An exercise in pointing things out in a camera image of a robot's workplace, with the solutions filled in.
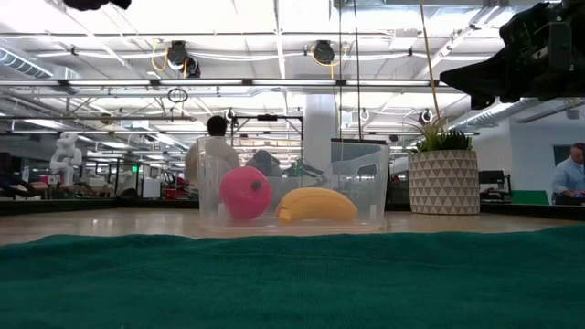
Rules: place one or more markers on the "black background rig frame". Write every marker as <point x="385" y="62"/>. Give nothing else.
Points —
<point x="267" y="117"/>

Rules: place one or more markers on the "green board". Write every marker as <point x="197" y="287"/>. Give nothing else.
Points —
<point x="530" y="197"/>

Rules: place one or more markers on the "person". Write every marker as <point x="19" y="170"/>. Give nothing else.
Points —
<point x="216" y="125"/>
<point x="265" y="162"/>
<point x="569" y="176"/>

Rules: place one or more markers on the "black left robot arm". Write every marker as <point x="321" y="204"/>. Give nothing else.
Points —
<point x="91" y="3"/>

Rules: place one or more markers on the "clear plastic tupperware container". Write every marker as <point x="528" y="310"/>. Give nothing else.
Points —
<point x="370" y="192"/>

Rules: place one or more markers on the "black metal table frame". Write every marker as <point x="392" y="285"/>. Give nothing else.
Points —
<point x="91" y="206"/>

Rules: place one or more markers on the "yellow toy banana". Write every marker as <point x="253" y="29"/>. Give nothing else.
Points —
<point x="317" y="205"/>

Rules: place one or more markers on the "potted plant in patterned pot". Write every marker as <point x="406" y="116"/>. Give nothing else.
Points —
<point x="443" y="183"/>

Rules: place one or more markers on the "red toy apple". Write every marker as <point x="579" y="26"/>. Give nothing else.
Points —
<point x="244" y="194"/>

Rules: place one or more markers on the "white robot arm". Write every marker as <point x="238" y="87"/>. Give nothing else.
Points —
<point x="66" y="155"/>

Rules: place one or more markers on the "green background robot arm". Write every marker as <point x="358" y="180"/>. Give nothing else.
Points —
<point x="301" y="170"/>

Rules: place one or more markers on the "dark green cloth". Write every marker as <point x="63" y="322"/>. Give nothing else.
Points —
<point x="292" y="283"/>

